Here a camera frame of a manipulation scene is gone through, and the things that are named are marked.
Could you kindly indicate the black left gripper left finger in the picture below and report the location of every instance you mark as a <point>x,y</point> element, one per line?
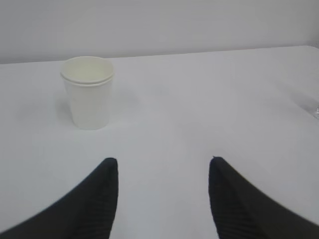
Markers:
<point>86,212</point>

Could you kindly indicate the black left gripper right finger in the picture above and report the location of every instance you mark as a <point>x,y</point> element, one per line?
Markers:
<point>241,211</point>

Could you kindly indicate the white paper cup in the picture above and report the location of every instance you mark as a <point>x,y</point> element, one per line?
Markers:
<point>88,83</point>

